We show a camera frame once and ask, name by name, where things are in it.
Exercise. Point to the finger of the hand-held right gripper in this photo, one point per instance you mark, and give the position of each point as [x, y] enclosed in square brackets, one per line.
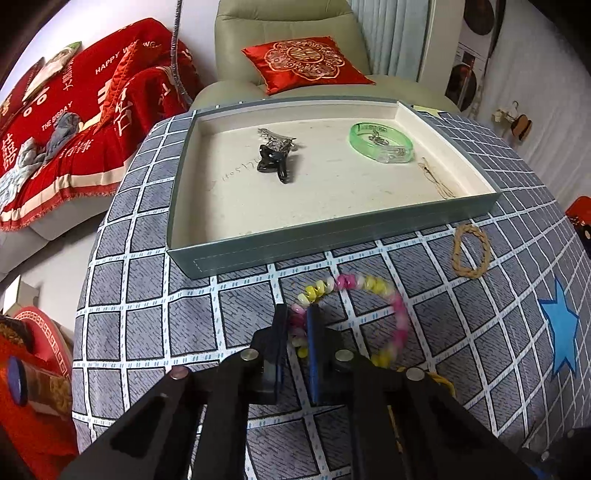
[563, 454]

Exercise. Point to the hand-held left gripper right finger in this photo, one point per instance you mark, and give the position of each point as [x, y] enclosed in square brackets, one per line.
[314, 350]

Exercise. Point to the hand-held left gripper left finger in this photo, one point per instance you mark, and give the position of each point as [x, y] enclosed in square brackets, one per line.
[279, 341]

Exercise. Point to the grey jewelry tray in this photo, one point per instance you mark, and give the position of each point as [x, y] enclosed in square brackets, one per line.
[323, 194]

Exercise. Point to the black hair claw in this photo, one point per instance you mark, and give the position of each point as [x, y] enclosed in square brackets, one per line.
[274, 161]

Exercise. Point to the long silver hair clip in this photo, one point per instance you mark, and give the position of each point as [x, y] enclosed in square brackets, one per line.
[271, 134]

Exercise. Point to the thin gold hairpin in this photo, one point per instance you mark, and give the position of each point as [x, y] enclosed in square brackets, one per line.
[436, 182]

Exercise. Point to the green transparent bangle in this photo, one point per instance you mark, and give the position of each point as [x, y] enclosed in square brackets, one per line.
[358, 143]

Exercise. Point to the blue star sticker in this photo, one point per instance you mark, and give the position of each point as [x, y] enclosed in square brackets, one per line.
[561, 323]

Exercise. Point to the jar with blue lid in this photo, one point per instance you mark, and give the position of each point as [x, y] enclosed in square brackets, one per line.
[46, 383]

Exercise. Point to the red plastic item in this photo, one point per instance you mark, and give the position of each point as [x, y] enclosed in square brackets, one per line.
[581, 217]

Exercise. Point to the grey sofa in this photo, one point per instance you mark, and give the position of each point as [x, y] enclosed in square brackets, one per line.
[46, 230]

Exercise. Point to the white box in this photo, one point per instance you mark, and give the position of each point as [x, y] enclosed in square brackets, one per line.
[21, 293]

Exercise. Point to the red packet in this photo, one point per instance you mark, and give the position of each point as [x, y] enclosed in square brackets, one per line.
[32, 438]

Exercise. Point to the red printed sofa blanket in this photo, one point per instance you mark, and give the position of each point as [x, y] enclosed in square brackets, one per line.
[92, 152]

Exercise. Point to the pale yellow star sticker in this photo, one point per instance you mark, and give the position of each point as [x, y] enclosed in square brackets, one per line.
[427, 110]

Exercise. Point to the red embroidered cushion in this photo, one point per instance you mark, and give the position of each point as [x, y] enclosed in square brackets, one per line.
[304, 62]

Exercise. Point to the red satin cushion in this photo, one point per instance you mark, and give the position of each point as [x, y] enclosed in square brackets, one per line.
[138, 78]

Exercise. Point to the grey crumpled garment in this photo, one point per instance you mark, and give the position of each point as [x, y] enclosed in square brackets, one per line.
[62, 131]

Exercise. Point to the hanger with brown item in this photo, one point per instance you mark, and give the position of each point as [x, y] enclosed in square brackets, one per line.
[519, 124]

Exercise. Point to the white washing machine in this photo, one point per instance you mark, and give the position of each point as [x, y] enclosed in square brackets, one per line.
[464, 81]

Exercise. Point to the light blue crumpled cloth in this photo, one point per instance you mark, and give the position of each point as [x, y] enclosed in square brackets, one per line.
[18, 168]

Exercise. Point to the green armchair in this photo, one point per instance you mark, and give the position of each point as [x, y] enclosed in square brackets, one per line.
[277, 23]

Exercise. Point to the pale green curtain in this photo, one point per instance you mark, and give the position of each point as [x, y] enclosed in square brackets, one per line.
[392, 37]

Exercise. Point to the printed photo pillow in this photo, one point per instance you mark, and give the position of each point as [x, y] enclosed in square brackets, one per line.
[55, 62]

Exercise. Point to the red cushion with white print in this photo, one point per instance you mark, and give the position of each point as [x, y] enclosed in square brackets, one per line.
[11, 104]

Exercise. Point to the white curtain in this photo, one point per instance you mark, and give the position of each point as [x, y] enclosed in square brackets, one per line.
[545, 69]

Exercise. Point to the white tumble dryer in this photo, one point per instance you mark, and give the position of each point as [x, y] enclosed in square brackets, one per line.
[482, 18]

